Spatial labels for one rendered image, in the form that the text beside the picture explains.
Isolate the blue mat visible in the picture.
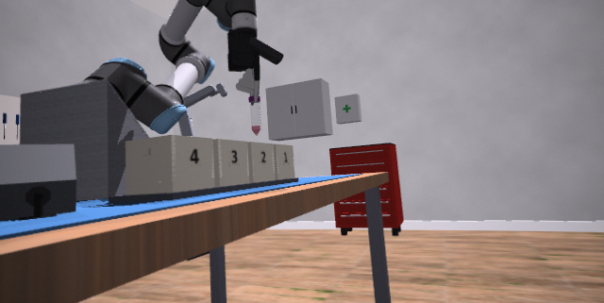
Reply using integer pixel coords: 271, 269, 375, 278
0, 174, 362, 240

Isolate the white bucket adapter with holes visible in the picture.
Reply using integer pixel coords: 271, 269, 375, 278
213, 139, 249, 187
247, 142, 276, 183
273, 144, 295, 180

